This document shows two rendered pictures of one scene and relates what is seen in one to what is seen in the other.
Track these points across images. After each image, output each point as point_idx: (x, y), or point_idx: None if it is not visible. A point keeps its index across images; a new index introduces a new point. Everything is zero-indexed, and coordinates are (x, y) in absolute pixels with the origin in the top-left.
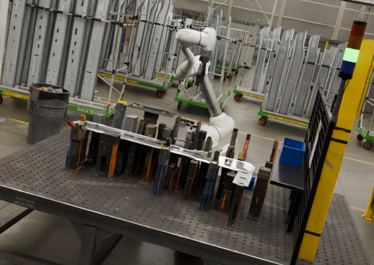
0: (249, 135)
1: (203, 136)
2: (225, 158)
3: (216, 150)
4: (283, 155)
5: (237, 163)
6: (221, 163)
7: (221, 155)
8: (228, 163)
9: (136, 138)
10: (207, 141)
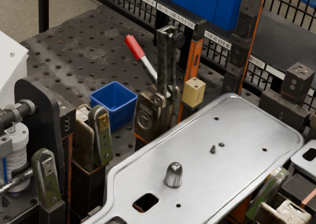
0: (202, 26)
1: (71, 121)
2: (180, 136)
3: (282, 180)
4: (236, 10)
5: (225, 129)
6: (235, 176)
7: (6, 86)
8: (236, 158)
9: None
10: (103, 128)
